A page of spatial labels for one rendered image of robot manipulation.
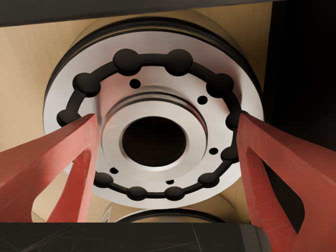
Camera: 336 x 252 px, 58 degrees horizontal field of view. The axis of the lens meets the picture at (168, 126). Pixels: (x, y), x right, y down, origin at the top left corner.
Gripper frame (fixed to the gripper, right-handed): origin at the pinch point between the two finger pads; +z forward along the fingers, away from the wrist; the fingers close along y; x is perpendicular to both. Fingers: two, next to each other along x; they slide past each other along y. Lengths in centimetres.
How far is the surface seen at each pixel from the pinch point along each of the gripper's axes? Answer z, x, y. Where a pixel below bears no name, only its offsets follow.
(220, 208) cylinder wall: 3.1, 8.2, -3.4
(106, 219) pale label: 3.0, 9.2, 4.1
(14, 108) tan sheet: 4.4, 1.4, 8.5
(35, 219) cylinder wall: 3.9, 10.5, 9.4
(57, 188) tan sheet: 4.4, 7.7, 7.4
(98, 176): 1.6, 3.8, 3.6
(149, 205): 1.2, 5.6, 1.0
